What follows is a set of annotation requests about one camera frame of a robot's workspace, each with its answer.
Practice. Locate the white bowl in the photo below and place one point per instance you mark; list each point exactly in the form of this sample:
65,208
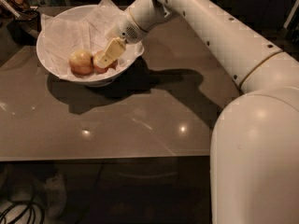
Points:
71,13

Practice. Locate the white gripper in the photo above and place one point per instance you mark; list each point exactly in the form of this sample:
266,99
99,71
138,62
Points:
125,29

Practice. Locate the yellowish apple on left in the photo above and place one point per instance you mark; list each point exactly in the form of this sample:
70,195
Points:
81,62

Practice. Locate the white paper liner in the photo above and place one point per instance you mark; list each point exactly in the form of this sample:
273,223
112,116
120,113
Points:
65,34

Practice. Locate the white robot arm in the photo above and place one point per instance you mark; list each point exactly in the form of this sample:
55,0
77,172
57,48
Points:
254,153

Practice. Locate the dark bag with strap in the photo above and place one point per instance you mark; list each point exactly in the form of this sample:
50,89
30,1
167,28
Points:
26,20

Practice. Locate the red apple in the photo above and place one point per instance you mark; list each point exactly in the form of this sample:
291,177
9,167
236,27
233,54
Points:
102,63

